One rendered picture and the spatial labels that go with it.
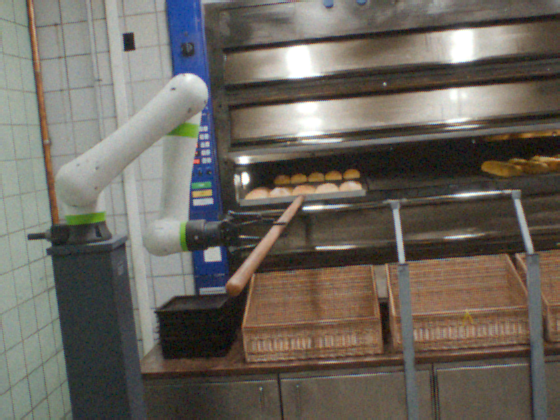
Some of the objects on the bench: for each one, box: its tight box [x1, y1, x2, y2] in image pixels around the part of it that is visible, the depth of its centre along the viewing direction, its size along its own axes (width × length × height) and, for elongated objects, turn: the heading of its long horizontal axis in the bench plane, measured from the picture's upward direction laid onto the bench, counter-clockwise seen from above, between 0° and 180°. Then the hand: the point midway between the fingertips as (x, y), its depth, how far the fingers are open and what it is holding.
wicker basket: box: [241, 264, 384, 363], centre depth 302 cm, size 49×56×28 cm
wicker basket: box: [384, 254, 530, 353], centre depth 295 cm, size 49×56×28 cm
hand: (275, 229), depth 209 cm, fingers closed on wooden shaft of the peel, 3 cm apart
